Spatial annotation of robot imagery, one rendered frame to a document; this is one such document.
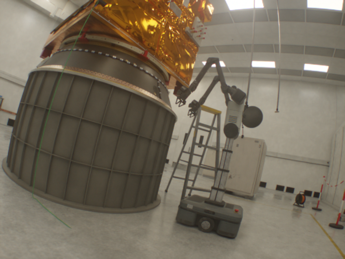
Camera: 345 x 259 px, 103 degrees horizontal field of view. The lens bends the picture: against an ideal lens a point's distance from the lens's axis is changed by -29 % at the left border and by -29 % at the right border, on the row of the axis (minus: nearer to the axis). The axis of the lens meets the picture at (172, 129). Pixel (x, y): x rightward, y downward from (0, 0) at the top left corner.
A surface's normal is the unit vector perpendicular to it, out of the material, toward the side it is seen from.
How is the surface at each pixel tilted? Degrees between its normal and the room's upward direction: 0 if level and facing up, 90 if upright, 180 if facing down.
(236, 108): 90
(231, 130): 90
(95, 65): 62
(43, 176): 90
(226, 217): 90
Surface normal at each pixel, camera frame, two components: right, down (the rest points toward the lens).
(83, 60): 0.20, -0.54
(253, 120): -0.52, -0.23
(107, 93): 0.43, -0.01
